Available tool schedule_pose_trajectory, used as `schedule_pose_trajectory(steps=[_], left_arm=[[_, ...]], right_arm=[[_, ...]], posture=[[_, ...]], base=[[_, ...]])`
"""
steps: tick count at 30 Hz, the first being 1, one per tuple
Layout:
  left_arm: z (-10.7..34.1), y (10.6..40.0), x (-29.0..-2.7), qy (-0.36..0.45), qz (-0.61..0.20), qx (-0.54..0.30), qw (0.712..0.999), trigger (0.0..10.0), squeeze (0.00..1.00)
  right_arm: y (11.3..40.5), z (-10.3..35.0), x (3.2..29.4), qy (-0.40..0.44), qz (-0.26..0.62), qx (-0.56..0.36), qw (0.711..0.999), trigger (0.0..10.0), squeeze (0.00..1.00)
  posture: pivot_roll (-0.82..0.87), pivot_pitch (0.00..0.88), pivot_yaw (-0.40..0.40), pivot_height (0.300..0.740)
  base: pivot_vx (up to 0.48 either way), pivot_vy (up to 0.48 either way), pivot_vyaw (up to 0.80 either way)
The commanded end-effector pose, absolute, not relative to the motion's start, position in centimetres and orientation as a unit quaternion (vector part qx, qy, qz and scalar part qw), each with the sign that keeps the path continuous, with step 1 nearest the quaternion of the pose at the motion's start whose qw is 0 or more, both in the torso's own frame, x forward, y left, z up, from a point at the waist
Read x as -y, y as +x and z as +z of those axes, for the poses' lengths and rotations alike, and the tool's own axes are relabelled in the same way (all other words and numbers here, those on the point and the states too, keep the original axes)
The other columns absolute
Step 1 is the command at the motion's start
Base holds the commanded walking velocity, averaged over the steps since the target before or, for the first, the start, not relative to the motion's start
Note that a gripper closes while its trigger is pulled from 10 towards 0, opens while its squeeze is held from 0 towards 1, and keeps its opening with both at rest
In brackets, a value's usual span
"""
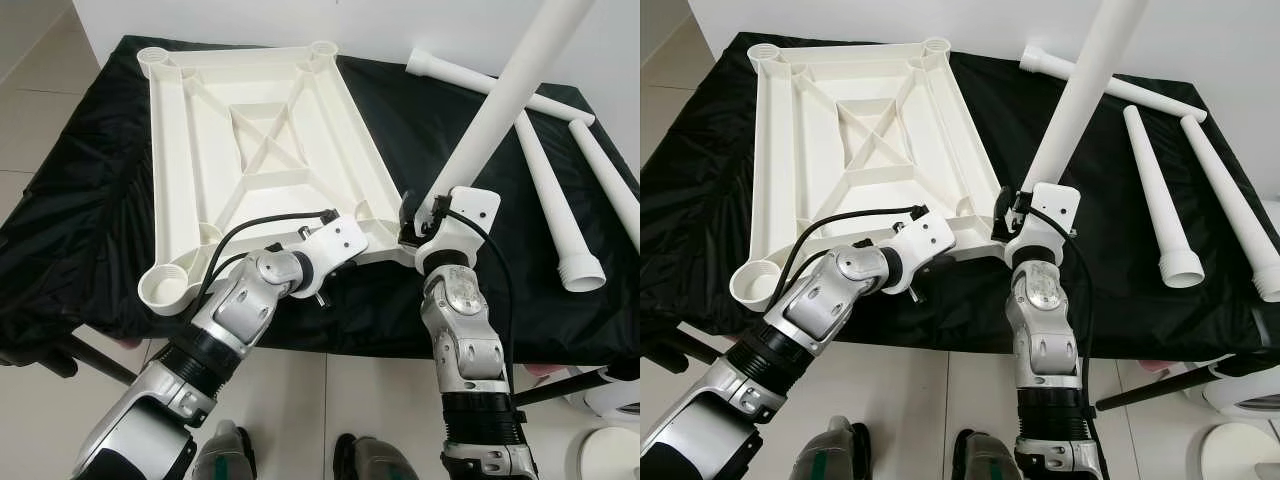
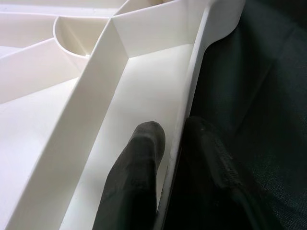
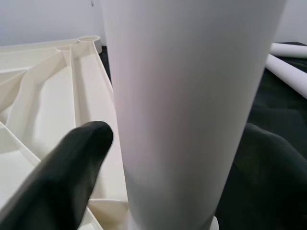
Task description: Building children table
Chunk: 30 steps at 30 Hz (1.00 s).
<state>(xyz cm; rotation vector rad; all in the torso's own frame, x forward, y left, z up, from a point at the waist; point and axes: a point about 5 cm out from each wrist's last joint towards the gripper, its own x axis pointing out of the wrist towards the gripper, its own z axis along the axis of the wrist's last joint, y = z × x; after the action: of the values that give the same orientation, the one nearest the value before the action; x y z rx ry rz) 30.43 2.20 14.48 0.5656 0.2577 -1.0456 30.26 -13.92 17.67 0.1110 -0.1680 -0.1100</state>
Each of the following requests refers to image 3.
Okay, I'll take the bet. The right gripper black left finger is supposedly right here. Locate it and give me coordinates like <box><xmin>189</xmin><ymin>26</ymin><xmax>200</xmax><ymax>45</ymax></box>
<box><xmin>0</xmin><ymin>121</ymin><xmax>114</xmax><ymax>230</ymax></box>

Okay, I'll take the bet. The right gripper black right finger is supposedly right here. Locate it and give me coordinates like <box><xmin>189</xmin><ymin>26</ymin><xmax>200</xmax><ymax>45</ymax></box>
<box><xmin>217</xmin><ymin>124</ymin><xmax>307</xmax><ymax>230</ymax></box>

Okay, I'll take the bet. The white plastic table top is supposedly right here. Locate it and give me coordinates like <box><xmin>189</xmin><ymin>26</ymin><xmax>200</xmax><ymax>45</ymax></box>
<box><xmin>0</xmin><ymin>35</ymin><xmax>219</xmax><ymax>230</ymax></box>

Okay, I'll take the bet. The white plastic table leg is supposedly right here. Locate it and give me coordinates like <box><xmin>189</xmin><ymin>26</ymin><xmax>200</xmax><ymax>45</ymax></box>
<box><xmin>265</xmin><ymin>53</ymin><xmax>307</xmax><ymax>99</ymax></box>
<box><xmin>270</xmin><ymin>42</ymin><xmax>307</xmax><ymax>59</ymax></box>
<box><xmin>99</xmin><ymin>0</ymin><xmax>288</xmax><ymax>230</ymax></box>

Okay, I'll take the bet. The black table cloth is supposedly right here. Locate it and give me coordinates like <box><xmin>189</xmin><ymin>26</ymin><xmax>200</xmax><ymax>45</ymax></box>
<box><xmin>97</xmin><ymin>42</ymin><xmax>307</xmax><ymax>173</ymax></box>

